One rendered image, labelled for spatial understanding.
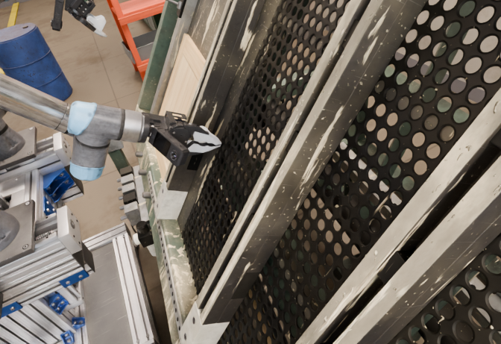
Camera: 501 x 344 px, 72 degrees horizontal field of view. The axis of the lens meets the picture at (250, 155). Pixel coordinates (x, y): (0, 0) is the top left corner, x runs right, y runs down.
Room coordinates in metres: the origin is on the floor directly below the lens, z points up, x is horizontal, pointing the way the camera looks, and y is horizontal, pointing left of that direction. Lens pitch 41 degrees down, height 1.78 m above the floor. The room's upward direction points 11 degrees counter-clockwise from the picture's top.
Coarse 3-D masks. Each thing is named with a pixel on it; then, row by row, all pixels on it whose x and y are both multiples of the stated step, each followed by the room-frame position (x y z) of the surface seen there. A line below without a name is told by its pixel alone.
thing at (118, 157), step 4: (112, 152) 1.45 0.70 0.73; (116, 152) 1.45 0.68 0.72; (120, 152) 1.46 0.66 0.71; (112, 156) 1.45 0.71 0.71; (116, 156) 1.45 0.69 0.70; (120, 156) 1.46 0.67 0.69; (124, 156) 1.48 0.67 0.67; (116, 160) 1.45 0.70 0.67; (120, 160) 1.45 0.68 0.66; (124, 160) 1.46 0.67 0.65; (116, 164) 1.45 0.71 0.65; (120, 164) 1.45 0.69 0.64; (124, 164) 1.45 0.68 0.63; (128, 164) 1.48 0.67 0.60; (116, 168) 1.45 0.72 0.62; (120, 168) 1.45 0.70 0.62
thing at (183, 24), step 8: (192, 0) 1.37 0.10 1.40; (184, 8) 1.36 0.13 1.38; (192, 8) 1.37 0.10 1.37; (184, 16) 1.36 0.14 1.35; (176, 24) 1.40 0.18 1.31; (184, 24) 1.36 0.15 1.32; (176, 32) 1.36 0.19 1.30; (184, 32) 1.36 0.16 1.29; (176, 40) 1.35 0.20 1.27; (176, 48) 1.35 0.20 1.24; (168, 56) 1.35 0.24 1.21; (176, 56) 1.35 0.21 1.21; (168, 64) 1.34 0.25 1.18; (168, 72) 1.33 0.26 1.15; (160, 80) 1.35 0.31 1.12; (168, 80) 1.33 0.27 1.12; (160, 88) 1.32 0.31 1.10; (160, 96) 1.32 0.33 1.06; (152, 104) 1.35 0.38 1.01; (160, 104) 1.32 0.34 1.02; (152, 112) 1.31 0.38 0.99
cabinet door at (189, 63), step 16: (192, 48) 1.19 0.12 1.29; (176, 64) 1.30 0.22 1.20; (192, 64) 1.13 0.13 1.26; (176, 80) 1.24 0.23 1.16; (192, 80) 1.08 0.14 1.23; (176, 96) 1.18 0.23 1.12; (192, 96) 1.03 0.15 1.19; (160, 112) 1.28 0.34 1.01; (176, 112) 1.11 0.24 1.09; (160, 160) 1.07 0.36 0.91
